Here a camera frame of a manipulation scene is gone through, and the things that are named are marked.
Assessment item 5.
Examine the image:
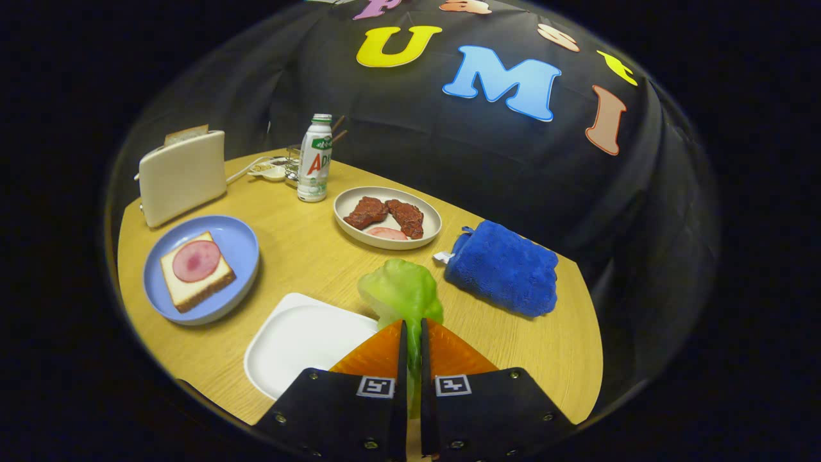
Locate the white drink bottle green cap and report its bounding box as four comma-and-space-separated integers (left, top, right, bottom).
297, 114, 334, 203

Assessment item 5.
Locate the blue round plate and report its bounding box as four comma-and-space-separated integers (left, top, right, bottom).
142, 215, 260, 326

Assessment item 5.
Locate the round pink ham slice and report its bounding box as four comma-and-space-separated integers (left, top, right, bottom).
172, 240, 222, 283

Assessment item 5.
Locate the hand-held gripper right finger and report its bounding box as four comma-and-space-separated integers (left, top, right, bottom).
420, 318, 577, 462

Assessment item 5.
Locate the long brown meat piece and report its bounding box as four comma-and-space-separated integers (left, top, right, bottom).
385, 199, 425, 240

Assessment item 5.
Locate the folded blue towel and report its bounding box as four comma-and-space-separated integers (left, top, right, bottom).
434, 220, 559, 318

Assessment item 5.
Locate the white divided grain dish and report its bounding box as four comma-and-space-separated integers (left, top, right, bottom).
247, 157, 289, 182

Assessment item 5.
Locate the black backdrop cloth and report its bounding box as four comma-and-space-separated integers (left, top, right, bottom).
106, 0, 719, 418

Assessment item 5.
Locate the white toaster cable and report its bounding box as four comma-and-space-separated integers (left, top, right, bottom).
226, 155, 273, 185

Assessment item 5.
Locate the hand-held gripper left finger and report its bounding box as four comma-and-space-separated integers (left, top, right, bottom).
253, 319, 409, 462

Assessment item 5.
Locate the white square plate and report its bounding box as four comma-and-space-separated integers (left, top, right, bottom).
244, 293, 380, 402

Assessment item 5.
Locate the small brown meat piece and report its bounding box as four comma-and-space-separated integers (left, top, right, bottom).
343, 196, 389, 230

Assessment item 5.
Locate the toasted bread slice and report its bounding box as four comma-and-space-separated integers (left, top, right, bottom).
164, 124, 210, 147

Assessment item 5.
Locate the white toaster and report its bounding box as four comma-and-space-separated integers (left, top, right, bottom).
138, 130, 228, 229

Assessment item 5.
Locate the white bread slice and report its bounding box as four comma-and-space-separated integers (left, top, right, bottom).
159, 231, 237, 314

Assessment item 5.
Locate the green lettuce leaf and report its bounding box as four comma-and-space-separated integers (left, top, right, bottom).
357, 259, 444, 418

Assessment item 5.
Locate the beige round plate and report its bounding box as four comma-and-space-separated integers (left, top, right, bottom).
333, 186, 443, 251

